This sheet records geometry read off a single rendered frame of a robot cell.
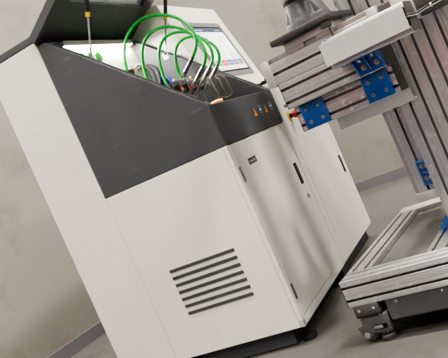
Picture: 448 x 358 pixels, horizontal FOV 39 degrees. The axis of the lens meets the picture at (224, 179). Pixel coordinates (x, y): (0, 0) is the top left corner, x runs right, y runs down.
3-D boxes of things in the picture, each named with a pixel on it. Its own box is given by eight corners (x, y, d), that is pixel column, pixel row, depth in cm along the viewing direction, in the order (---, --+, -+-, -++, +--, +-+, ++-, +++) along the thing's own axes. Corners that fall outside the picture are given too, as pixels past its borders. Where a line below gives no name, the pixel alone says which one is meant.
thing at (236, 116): (230, 143, 230) (212, 103, 229) (220, 148, 232) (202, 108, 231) (281, 121, 286) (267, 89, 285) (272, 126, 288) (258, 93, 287)
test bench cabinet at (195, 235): (313, 344, 230) (225, 145, 226) (184, 377, 255) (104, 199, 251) (351, 276, 293) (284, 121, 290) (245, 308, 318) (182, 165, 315)
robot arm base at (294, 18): (338, 13, 209) (326, -14, 208) (322, 15, 196) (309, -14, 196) (300, 34, 217) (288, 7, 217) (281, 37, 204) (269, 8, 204)
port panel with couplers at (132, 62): (156, 116, 295) (129, 55, 293) (150, 118, 296) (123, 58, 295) (168, 113, 306) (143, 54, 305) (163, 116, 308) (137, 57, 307)
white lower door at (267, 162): (305, 315, 231) (230, 145, 228) (299, 317, 232) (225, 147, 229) (342, 258, 290) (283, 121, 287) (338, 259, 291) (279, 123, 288)
